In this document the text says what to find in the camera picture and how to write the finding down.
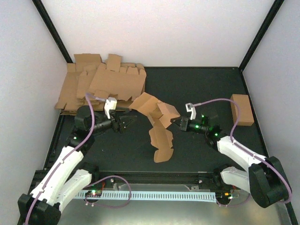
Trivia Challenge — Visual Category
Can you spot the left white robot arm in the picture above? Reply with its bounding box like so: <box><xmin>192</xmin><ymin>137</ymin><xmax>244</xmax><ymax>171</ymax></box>
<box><xmin>18</xmin><ymin>105</ymin><xmax>137</xmax><ymax>225</ymax></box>

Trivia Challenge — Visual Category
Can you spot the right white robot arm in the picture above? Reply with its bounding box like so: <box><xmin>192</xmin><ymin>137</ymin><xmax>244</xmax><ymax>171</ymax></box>
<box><xmin>171</xmin><ymin>115</ymin><xmax>292</xmax><ymax>208</ymax></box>

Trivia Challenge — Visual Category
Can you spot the folded brown cardboard box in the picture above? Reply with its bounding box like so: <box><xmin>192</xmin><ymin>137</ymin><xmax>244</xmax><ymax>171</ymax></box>
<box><xmin>231</xmin><ymin>94</ymin><xmax>254</xmax><ymax>126</ymax></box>

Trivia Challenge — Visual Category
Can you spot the stack of flat cardboard blanks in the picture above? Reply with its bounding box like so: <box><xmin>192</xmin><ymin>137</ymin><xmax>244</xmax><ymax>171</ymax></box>
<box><xmin>54</xmin><ymin>53</ymin><xmax>146</xmax><ymax>115</ymax></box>

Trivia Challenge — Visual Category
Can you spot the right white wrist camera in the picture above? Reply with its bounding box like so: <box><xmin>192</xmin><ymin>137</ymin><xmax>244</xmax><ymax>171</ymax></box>
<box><xmin>185</xmin><ymin>103</ymin><xmax>196</xmax><ymax>120</ymax></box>

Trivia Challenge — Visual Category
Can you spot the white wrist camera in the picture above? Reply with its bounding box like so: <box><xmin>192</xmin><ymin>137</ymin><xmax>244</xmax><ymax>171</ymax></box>
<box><xmin>104</xmin><ymin>97</ymin><xmax>117</xmax><ymax>119</ymax></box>
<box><xmin>185</xmin><ymin>103</ymin><xmax>196</xmax><ymax>120</ymax></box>

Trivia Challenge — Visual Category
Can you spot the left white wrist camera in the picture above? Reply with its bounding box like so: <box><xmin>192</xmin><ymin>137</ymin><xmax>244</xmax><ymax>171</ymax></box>
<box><xmin>104</xmin><ymin>97</ymin><xmax>117</xmax><ymax>119</ymax></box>

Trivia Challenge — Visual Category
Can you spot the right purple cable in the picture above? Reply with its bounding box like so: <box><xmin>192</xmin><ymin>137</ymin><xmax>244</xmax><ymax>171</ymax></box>
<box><xmin>193</xmin><ymin>98</ymin><xmax>293</xmax><ymax>208</ymax></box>

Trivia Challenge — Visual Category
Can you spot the purple cable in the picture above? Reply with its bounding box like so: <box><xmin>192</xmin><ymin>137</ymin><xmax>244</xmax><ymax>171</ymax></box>
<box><xmin>193</xmin><ymin>98</ymin><xmax>293</xmax><ymax>208</ymax></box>
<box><xmin>24</xmin><ymin>92</ymin><xmax>132</xmax><ymax>225</ymax></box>

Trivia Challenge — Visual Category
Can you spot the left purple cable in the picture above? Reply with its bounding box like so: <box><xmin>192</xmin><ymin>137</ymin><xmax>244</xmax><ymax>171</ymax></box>
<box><xmin>24</xmin><ymin>92</ymin><xmax>132</xmax><ymax>225</ymax></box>

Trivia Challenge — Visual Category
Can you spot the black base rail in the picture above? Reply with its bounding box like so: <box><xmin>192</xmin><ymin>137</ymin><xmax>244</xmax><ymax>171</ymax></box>
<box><xmin>35</xmin><ymin>170</ymin><xmax>237</xmax><ymax>188</ymax></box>

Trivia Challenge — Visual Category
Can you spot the light blue slotted cable duct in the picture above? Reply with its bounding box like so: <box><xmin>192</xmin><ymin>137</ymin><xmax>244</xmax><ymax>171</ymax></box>
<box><xmin>87</xmin><ymin>190</ymin><xmax>217</xmax><ymax>203</ymax></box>

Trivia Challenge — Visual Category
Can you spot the metal base plate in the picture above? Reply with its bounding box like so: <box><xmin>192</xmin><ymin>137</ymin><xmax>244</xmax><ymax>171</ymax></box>
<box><xmin>59</xmin><ymin>191</ymin><xmax>300</xmax><ymax>225</ymax></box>

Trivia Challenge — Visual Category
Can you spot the right black frame post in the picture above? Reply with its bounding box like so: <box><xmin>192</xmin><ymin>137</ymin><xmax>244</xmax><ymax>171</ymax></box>
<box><xmin>239</xmin><ymin>0</ymin><xmax>284</xmax><ymax>72</ymax></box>

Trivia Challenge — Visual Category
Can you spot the black frame post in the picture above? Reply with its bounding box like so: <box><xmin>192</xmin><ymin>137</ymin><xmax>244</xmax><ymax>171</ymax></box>
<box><xmin>239</xmin><ymin>0</ymin><xmax>284</xmax><ymax>72</ymax></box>
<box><xmin>32</xmin><ymin>0</ymin><xmax>73</xmax><ymax>63</ymax></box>

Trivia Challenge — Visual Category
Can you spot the left black frame post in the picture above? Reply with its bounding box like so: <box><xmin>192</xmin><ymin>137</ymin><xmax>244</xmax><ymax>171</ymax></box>
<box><xmin>32</xmin><ymin>0</ymin><xmax>73</xmax><ymax>63</ymax></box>

